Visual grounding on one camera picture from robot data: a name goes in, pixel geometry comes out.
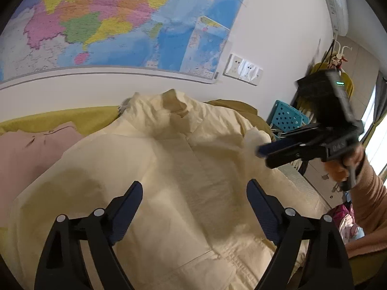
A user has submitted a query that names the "pink clothes pile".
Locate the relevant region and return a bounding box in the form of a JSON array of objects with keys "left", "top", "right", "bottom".
[{"left": 330, "top": 203, "right": 366, "bottom": 245}]

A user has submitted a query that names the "mustard hanging garment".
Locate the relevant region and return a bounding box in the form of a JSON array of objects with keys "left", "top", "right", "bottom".
[{"left": 310, "top": 63, "right": 355, "bottom": 99}]

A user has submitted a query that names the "person's right hand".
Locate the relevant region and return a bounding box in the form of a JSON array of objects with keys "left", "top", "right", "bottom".
[{"left": 324, "top": 148, "right": 369, "bottom": 191}]

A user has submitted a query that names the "white wall switch panel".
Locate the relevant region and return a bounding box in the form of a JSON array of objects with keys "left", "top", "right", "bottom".
[{"left": 223, "top": 53, "right": 264, "bottom": 86}]

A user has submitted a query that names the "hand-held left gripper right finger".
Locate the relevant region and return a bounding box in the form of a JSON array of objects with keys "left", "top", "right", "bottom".
[{"left": 246, "top": 179, "right": 355, "bottom": 290}]

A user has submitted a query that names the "small plush toy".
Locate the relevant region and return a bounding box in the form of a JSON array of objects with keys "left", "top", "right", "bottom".
[{"left": 329, "top": 54, "right": 348, "bottom": 70}]

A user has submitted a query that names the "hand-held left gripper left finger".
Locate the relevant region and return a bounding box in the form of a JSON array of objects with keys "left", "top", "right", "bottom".
[{"left": 33, "top": 181, "right": 143, "bottom": 290}]

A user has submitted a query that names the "white coat rack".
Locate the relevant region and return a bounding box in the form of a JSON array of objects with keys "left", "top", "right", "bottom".
[{"left": 325, "top": 38, "right": 354, "bottom": 67}]

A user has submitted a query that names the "grey curtain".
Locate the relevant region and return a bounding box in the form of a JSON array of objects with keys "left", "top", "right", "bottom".
[{"left": 373, "top": 71, "right": 387, "bottom": 129}]

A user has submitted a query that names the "teal perforated basket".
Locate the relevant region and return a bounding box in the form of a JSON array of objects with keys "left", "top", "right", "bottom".
[{"left": 268, "top": 100, "right": 304, "bottom": 133}]

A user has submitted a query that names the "pink garment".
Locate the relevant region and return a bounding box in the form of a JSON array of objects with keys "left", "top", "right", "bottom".
[{"left": 0, "top": 121, "right": 86, "bottom": 228}]

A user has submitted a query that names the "colourful wall map poster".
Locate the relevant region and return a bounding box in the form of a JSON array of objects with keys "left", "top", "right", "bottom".
[{"left": 0, "top": 0, "right": 255, "bottom": 85}]

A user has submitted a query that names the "cream shirt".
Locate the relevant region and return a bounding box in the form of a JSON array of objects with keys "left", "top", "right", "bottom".
[{"left": 7, "top": 89, "right": 315, "bottom": 290}]

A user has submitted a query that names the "white air conditioner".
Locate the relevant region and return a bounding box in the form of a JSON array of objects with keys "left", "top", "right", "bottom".
[{"left": 322, "top": 0, "right": 350, "bottom": 37}]

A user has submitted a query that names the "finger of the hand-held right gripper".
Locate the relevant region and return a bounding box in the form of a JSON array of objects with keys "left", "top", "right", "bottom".
[
  {"left": 273, "top": 122, "right": 326, "bottom": 142},
  {"left": 256, "top": 131, "right": 331, "bottom": 170}
]

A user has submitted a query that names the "olive garment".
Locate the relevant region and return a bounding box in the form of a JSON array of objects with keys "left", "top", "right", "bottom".
[{"left": 206, "top": 99, "right": 277, "bottom": 141}]

